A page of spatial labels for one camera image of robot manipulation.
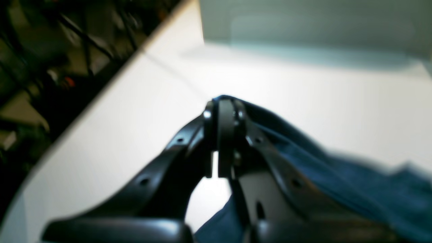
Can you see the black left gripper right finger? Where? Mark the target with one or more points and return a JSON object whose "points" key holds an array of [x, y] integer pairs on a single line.
{"points": [[279, 203]]}

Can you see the dark blue t-shirt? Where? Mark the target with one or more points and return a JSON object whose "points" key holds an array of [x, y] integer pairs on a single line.
{"points": [[401, 199]]}

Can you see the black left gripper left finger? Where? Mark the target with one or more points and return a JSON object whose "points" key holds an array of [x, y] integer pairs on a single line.
{"points": [[151, 207]]}

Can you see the white tray at corner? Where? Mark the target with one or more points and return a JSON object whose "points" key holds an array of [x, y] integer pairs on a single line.
{"points": [[366, 34]]}

